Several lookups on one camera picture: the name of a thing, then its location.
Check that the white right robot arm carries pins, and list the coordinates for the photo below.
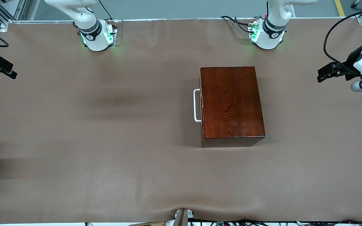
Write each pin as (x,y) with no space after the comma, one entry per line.
(94,39)

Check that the brown table cover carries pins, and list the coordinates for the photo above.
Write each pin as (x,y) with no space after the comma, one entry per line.
(105,157)

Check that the dark brown wooden cabinet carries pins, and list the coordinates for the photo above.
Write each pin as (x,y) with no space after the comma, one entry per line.
(231,100)

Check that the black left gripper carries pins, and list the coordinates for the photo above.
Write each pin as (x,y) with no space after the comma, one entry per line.
(352,58)

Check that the crinkled silver tape strip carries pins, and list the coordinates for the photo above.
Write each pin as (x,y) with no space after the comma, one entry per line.
(202,103)

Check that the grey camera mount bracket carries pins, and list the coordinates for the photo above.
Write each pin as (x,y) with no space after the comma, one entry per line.
(181,218)

